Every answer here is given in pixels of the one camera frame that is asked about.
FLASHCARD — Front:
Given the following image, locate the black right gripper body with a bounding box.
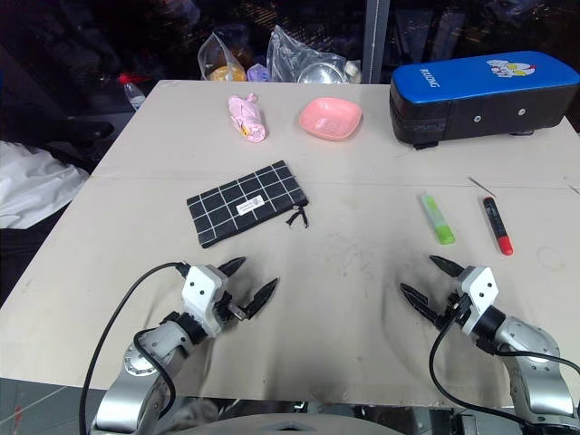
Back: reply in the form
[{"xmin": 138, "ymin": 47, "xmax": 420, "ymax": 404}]
[{"xmin": 433, "ymin": 292, "xmax": 473, "ymax": 328}]

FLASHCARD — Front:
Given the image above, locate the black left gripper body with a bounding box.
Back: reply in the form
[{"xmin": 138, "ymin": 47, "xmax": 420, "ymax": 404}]
[{"xmin": 215, "ymin": 271, "xmax": 250, "ymax": 324}]

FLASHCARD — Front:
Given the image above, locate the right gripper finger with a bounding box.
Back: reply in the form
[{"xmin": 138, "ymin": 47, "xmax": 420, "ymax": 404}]
[
  {"xmin": 428, "ymin": 255, "xmax": 466, "ymax": 279},
  {"xmin": 399, "ymin": 282, "xmax": 444, "ymax": 325}
]

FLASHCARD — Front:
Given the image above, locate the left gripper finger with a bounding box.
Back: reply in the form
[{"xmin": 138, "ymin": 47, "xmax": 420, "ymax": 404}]
[
  {"xmin": 242, "ymin": 276, "xmax": 280, "ymax": 321},
  {"xmin": 217, "ymin": 256, "xmax": 248, "ymax": 277}
]

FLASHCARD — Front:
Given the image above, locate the black grid pencil pouch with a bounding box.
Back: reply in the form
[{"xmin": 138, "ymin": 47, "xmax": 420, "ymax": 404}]
[{"xmin": 186, "ymin": 159, "xmax": 311, "ymax": 250}]

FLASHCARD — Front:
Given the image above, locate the clear bag with orange items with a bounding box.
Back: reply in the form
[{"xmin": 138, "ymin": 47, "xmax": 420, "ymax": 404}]
[{"xmin": 198, "ymin": 24, "xmax": 255, "ymax": 83}]

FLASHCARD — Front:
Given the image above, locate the green highlighter pen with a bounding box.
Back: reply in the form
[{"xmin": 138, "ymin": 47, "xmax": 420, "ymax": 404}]
[{"xmin": 417, "ymin": 191, "xmax": 456, "ymax": 247}]

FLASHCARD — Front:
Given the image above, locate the red black marker pen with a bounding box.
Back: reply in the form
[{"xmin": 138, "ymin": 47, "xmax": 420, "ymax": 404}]
[{"xmin": 481, "ymin": 196, "xmax": 516, "ymax": 257}]

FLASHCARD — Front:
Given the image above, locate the thin metal needle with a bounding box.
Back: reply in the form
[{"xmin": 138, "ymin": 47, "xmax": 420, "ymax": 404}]
[{"xmin": 468, "ymin": 176, "xmax": 498, "ymax": 198}]

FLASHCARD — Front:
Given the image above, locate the pink folded umbrella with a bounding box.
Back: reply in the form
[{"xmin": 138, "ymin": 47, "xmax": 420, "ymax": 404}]
[{"xmin": 226, "ymin": 92, "xmax": 268, "ymax": 146}]

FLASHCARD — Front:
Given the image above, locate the pink plastic bowl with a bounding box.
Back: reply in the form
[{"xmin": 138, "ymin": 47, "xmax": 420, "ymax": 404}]
[{"xmin": 297, "ymin": 96, "xmax": 364, "ymax": 142}]

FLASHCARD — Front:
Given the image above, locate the blue black padded box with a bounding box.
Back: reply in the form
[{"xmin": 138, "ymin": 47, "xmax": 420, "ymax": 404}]
[{"xmin": 388, "ymin": 53, "xmax": 580, "ymax": 149}]

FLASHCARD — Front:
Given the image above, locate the small purple object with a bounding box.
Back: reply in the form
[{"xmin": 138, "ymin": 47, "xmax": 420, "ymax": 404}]
[{"xmin": 246, "ymin": 63, "xmax": 272, "ymax": 83}]

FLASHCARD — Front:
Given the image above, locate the black chair armrest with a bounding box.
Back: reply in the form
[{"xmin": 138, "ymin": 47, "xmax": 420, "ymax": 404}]
[{"xmin": 66, "ymin": 118, "xmax": 115, "ymax": 151}]

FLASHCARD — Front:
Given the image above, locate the red-capped water bottle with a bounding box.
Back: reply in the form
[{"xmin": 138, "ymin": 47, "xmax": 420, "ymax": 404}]
[{"xmin": 118, "ymin": 72, "xmax": 148, "ymax": 112}]

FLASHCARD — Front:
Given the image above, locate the shiny metal bowl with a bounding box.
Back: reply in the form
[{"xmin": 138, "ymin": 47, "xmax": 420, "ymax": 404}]
[{"xmin": 296, "ymin": 61, "xmax": 346, "ymax": 86}]

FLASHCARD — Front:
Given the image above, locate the white cloth bundle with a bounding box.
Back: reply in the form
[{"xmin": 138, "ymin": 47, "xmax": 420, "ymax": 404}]
[{"xmin": 0, "ymin": 140, "xmax": 90, "ymax": 230}]

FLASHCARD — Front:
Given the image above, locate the clear crumpled plastic bag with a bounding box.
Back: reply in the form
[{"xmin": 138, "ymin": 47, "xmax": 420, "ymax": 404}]
[{"xmin": 266, "ymin": 24, "xmax": 360, "ymax": 85}]

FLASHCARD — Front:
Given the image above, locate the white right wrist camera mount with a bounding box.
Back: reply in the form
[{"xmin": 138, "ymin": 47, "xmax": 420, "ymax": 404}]
[{"xmin": 459, "ymin": 266, "xmax": 499, "ymax": 336}]

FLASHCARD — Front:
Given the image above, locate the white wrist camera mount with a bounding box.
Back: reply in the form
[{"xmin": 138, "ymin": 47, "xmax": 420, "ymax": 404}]
[
  {"xmin": 459, "ymin": 266, "xmax": 499, "ymax": 336},
  {"xmin": 181, "ymin": 266, "xmax": 227, "ymax": 337}
]

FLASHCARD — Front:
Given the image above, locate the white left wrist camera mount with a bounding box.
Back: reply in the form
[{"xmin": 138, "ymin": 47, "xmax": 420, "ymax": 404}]
[{"xmin": 181, "ymin": 266, "xmax": 227, "ymax": 337}]

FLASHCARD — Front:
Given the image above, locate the grey vertical post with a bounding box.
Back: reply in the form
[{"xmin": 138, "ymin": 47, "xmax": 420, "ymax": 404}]
[{"xmin": 361, "ymin": 0, "xmax": 390, "ymax": 85}]

